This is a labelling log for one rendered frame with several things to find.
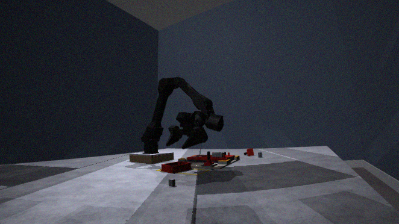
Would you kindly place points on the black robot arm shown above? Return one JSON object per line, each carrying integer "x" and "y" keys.
{"x": 207, "y": 115}

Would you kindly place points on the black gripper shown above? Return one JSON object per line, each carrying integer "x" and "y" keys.
{"x": 196, "y": 134}

